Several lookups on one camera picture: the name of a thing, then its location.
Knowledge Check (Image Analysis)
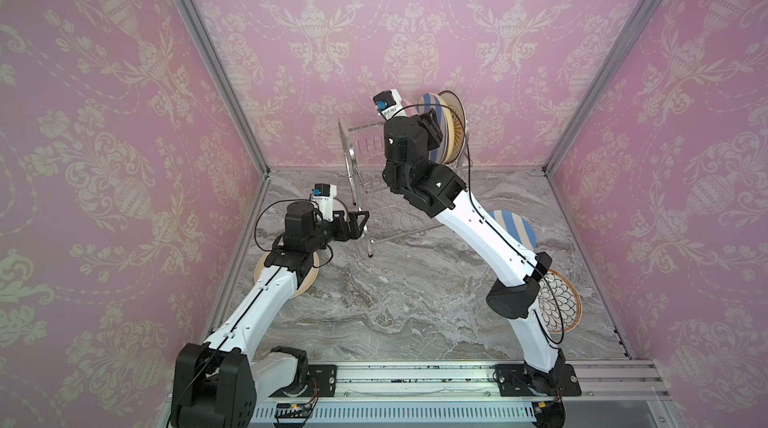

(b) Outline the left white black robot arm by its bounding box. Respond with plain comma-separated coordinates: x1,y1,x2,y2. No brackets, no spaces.
166,193,370,427

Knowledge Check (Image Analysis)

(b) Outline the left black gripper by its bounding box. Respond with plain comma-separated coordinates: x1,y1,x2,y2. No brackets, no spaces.
306,208,370,254

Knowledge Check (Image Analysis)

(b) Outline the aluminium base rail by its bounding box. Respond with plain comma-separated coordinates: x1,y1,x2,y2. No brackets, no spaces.
246,361,684,427

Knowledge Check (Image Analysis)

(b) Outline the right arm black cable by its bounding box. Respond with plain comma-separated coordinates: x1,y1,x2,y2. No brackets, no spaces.
395,90,568,346

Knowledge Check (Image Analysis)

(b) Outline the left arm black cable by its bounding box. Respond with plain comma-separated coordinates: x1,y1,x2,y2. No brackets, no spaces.
253,198,334,268

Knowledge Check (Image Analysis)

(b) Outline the scale pattern plate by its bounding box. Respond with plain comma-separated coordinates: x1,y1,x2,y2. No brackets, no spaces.
539,270,582,335

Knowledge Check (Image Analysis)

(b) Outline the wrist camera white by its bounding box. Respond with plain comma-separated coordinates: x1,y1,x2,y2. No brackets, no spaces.
373,89,404,121
310,183,337,222

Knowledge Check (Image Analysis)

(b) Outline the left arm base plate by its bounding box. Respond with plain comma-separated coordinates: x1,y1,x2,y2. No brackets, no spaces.
275,364,338,398

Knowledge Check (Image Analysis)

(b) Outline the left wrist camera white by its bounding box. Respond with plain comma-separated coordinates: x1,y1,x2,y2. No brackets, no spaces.
310,183,337,222

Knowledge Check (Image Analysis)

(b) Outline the blue striped plate front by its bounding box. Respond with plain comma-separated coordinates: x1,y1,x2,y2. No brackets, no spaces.
417,93,450,164

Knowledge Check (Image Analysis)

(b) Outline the cream plate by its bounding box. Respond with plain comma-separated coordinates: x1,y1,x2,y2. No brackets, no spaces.
253,253,319,299

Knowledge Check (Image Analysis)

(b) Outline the steel two-tier dish rack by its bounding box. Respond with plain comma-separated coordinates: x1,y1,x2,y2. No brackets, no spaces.
338,119,440,257

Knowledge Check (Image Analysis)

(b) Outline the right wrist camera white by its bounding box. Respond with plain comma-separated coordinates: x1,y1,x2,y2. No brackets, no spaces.
373,89,404,121

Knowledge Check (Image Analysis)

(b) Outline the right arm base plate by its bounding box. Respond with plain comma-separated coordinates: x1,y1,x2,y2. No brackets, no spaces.
492,363,582,397

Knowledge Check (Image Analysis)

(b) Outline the sunburst plate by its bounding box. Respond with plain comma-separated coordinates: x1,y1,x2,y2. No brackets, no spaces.
439,90,466,164

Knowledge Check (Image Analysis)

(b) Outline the yellow bear plate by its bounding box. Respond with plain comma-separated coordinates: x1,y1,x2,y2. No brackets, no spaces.
430,93,457,164

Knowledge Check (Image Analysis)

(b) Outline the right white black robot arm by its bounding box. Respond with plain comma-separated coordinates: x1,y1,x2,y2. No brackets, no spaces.
382,112,565,396

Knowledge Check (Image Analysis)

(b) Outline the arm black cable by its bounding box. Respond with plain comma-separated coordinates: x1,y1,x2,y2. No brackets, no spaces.
395,90,568,346
253,198,334,268

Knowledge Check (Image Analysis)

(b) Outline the blue striped plate back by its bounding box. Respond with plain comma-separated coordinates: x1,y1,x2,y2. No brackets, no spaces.
489,210,537,250

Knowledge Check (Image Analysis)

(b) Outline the blue striped plate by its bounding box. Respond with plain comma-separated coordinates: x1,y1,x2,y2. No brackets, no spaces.
489,210,537,250
417,93,450,164

